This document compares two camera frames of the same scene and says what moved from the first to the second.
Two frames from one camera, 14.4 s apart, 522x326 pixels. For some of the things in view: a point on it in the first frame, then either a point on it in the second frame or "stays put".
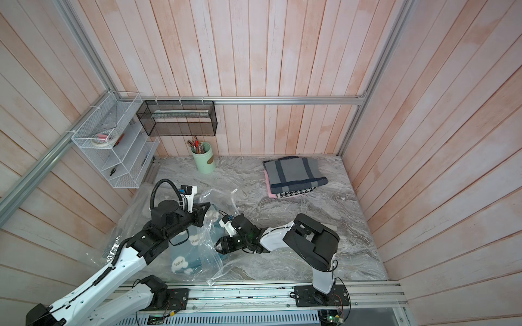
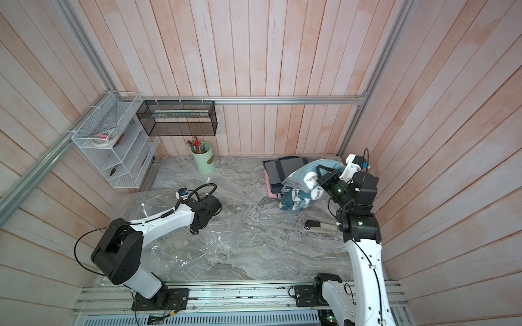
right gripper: [223, 241] to [329, 182]
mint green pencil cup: [204, 161] stays put
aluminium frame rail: [242, 98] stays put
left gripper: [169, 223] to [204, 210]
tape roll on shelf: [105, 138] stays put
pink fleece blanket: [270, 195] stays put
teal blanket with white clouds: [196, 253] to [302, 185]
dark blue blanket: [289, 174] stays put
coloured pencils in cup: [197, 146] stays put
